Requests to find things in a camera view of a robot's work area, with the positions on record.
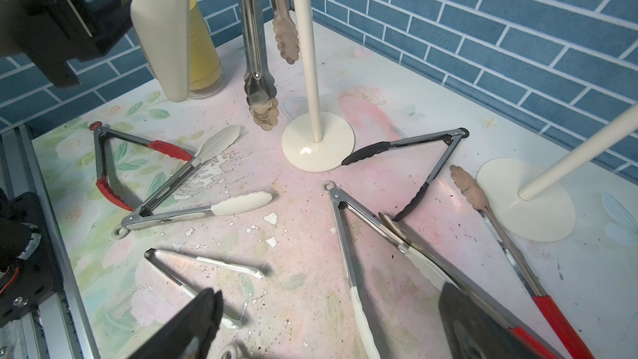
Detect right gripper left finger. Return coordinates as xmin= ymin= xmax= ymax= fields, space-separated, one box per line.
xmin=129 ymin=289 xmax=224 ymax=359

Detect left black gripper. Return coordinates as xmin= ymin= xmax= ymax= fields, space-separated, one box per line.
xmin=1 ymin=0 xmax=132 ymax=87

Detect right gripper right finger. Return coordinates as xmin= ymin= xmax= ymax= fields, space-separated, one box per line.
xmin=438 ymin=284 xmax=539 ymax=359

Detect red handled steel tongs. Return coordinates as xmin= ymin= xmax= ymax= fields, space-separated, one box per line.
xmin=239 ymin=0 xmax=300 ymax=131

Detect steel tongs cream tips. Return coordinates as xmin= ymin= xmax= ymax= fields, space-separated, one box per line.
xmin=321 ymin=179 xmax=564 ymax=359

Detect black steel tongs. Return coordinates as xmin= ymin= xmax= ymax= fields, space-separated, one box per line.
xmin=341 ymin=127 xmax=470 ymax=222

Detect cream utensil rack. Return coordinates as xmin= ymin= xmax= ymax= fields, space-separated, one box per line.
xmin=282 ymin=0 xmax=355 ymax=173
xmin=478 ymin=105 xmax=637 ymax=243

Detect blue cream tongs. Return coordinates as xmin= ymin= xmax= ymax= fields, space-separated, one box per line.
xmin=131 ymin=0 xmax=190 ymax=102

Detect small white tongs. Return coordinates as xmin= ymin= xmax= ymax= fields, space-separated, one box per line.
xmin=131 ymin=248 xmax=272 ymax=331

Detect red tipped steel tongs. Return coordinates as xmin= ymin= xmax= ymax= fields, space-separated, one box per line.
xmin=89 ymin=121 xmax=194 ymax=211

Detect steel tongs white tips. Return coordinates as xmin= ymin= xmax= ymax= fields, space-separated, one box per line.
xmin=111 ymin=125 xmax=272 ymax=239

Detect yellow cup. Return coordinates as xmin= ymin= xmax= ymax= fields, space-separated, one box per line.
xmin=149 ymin=0 xmax=225 ymax=100

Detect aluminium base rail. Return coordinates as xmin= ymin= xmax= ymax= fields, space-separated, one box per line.
xmin=1 ymin=126 xmax=100 ymax=358

